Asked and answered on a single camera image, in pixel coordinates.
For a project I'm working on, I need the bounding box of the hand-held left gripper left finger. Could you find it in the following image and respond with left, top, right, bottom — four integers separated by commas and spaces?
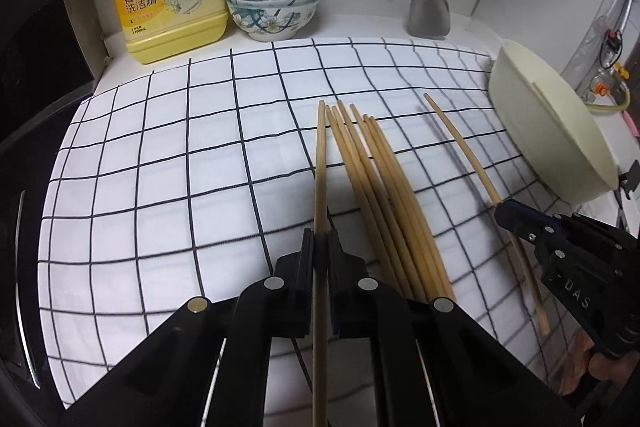
59, 229, 316, 427

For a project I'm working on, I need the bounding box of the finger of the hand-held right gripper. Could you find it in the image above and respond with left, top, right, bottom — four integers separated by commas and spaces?
495, 206, 552, 269
500, 199, 563, 230

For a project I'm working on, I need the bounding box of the bundle of bamboo chopsticks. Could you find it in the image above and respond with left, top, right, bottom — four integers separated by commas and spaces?
325, 101, 457, 304

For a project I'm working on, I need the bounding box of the white checked cloth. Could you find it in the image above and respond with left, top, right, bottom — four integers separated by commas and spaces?
37, 37, 621, 427

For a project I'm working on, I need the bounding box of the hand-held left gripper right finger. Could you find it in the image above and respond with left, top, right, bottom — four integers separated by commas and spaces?
327, 229, 581, 427

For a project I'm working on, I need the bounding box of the person's right hand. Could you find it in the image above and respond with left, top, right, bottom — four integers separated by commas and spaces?
575, 332, 640, 390

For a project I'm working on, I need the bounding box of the cream plastic basin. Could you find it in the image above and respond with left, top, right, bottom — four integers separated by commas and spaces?
487, 39, 621, 204

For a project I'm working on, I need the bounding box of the single bamboo chopstick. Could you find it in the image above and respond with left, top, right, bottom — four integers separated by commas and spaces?
311, 99, 334, 427
423, 93, 551, 336

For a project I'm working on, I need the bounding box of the black stove pot support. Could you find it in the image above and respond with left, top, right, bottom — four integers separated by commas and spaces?
617, 159, 640, 208

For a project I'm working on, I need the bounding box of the black kitchen appliance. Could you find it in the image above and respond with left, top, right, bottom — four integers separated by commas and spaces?
0, 0, 108, 148

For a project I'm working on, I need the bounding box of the yellow gas hose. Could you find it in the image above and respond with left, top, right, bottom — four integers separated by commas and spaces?
585, 86, 634, 112

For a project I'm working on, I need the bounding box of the black looped cable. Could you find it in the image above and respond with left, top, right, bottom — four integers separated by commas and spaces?
597, 27, 624, 70

